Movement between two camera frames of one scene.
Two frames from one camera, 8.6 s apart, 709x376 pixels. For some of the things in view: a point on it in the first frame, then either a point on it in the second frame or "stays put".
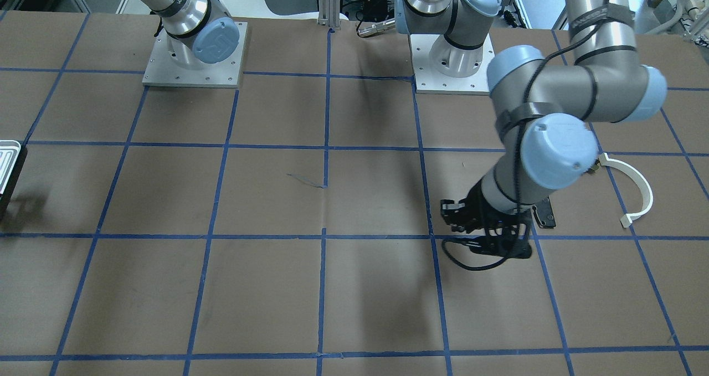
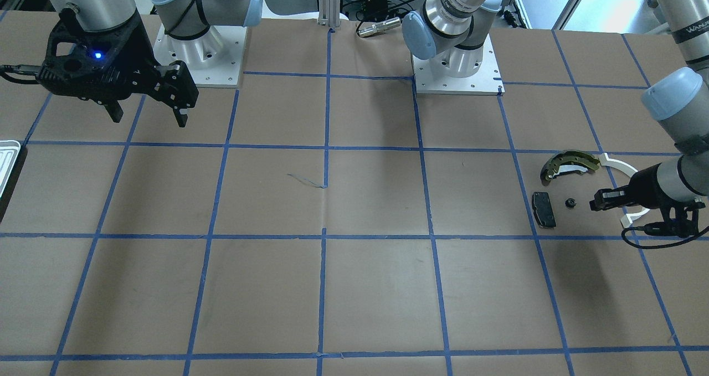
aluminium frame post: (329, 2) stays put
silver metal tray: (9, 150) stays put
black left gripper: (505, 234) → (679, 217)
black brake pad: (544, 214) stays put
